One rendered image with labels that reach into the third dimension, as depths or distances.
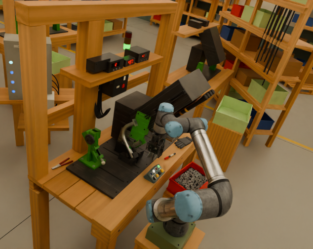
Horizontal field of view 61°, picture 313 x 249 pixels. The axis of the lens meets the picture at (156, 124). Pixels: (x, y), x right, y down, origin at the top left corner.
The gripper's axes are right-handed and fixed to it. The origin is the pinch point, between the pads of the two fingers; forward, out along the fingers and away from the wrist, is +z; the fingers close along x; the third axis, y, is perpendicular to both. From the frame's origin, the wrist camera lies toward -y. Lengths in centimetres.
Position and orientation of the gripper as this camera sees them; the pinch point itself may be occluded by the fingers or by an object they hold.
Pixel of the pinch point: (153, 158)
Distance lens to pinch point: 152.8
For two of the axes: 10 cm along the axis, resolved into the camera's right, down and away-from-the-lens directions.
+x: 8.9, 3.8, -2.3
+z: -2.3, 8.4, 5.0
